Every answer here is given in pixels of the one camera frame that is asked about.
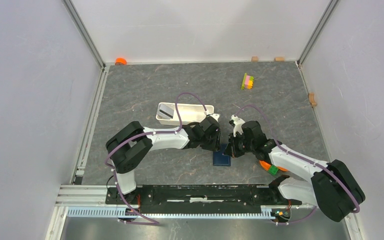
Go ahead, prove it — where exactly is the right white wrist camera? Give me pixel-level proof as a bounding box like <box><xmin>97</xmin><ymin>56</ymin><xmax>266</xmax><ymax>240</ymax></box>
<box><xmin>229</xmin><ymin>114</ymin><xmax>246</xmax><ymax>137</ymax></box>

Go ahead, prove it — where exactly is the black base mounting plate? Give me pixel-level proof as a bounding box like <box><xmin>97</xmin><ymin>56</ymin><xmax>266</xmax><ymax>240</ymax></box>
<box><xmin>124</xmin><ymin>184</ymin><xmax>302</xmax><ymax>214</ymax></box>

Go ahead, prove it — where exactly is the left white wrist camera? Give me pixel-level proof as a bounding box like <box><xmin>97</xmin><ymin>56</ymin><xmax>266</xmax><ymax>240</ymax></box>
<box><xmin>205</xmin><ymin>113</ymin><xmax>220</xmax><ymax>122</ymax></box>

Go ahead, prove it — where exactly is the wooden block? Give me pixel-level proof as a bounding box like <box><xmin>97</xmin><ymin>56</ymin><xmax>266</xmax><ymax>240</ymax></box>
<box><xmin>250</xmin><ymin>56</ymin><xmax>259</xmax><ymax>62</ymax></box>
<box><xmin>274</xmin><ymin>56</ymin><xmax>285</xmax><ymax>62</ymax></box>

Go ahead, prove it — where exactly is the orange plastic ring toy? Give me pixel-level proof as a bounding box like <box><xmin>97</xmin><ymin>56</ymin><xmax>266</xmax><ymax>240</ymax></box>
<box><xmin>259</xmin><ymin>160</ymin><xmax>288</xmax><ymax>172</ymax></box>

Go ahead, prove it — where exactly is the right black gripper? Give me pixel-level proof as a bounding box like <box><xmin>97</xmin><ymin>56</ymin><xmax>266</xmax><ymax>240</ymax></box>
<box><xmin>223</xmin><ymin>131</ymin><xmax>255</xmax><ymax>159</ymax></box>

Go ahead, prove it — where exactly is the wooden block right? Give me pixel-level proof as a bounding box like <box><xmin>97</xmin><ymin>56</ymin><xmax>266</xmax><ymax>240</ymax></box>
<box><xmin>274</xmin><ymin>56</ymin><xmax>285</xmax><ymax>62</ymax></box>

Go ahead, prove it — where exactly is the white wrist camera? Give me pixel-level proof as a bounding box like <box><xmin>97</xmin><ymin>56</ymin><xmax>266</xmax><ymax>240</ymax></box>
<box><xmin>229</xmin><ymin>114</ymin><xmax>246</xmax><ymax>137</ymax></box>
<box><xmin>205</xmin><ymin>113</ymin><xmax>220</xmax><ymax>122</ymax></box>

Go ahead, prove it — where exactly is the orange round cap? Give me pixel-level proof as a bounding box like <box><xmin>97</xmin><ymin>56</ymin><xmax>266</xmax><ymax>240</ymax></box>
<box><xmin>114</xmin><ymin>57</ymin><xmax>127</xmax><ymax>65</ymax></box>

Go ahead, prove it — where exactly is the colourful toy block stack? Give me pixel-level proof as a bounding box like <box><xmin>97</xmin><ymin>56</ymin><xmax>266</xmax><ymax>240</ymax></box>
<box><xmin>241</xmin><ymin>73</ymin><xmax>255</xmax><ymax>90</ymax></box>

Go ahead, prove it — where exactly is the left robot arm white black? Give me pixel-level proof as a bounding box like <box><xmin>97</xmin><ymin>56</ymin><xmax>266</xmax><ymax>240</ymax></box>
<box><xmin>105</xmin><ymin>113</ymin><xmax>221</xmax><ymax>204</ymax></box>

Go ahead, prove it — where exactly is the green toy block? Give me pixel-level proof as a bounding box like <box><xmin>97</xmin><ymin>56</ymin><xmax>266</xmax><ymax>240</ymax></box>
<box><xmin>267</xmin><ymin>165</ymin><xmax>279</xmax><ymax>176</ymax></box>

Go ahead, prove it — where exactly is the white plastic tray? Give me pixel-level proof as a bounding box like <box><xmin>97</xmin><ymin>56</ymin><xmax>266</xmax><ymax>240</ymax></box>
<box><xmin>155</xmin><ymin>102</ymin><xmax>215</xmax><ymax>126</ymax></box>

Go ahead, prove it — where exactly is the curved wooden piece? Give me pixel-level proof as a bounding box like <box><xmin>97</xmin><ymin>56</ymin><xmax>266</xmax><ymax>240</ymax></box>
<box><xmin>308</xmin><ymin>92</ymin><xmax>318</xmax><ymax>108</ymax></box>

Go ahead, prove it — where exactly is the white cable comb rail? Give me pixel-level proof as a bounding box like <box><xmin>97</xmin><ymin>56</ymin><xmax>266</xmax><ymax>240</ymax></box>
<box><xmin>66</xmin><ymin>206</ymin><xmax>275</xmax><ymax>220</ymax></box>

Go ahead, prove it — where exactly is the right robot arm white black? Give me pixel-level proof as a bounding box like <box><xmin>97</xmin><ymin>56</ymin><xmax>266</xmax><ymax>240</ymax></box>
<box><xmin>224</xmin><ymin>115</ymin><xmax>366</xmax><ymax>222</ymax></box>

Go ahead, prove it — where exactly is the wooden block left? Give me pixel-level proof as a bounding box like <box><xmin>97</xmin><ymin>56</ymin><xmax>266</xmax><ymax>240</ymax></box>
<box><xmin>250</xmin><ymin>56</ymin><xmax>259</xmax><ymax>62</ymax></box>

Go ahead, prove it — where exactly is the blue card holder wallet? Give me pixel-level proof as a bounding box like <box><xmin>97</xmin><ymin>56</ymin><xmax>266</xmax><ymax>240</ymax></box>
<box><xmin>212</xmin><ymin>143</ymin><xmax>231</xmax><ymax>167</ymax></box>

